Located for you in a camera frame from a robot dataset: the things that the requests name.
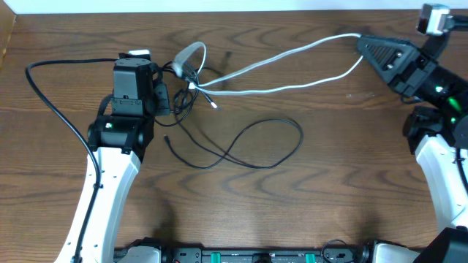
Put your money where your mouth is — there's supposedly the white usb cable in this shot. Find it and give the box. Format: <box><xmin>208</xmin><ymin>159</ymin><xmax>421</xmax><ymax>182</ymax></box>
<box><xmin>172</xmin><ymin>32</ymin><xmax>365</xmax><ymax>96</ymax></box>

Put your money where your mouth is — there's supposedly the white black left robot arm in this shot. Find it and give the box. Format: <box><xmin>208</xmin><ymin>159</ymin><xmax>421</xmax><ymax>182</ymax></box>
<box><xmin>57</xmin><ymin>50</ymin><xmax>170</xmax><ymax>262</ymax></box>

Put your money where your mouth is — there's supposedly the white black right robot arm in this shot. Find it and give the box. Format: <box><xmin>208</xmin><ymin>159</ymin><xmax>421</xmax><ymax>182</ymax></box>
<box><xmin>357</xmin><ymin>34</ymin><xmax>467</xmax><ymax>262</ymax></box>

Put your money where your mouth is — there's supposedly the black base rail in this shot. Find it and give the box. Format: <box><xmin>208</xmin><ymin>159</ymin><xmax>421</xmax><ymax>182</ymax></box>
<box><xmin>113</xmin><ymin>237</ymin><xmax>420</xmax><ymax>263</ymax></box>

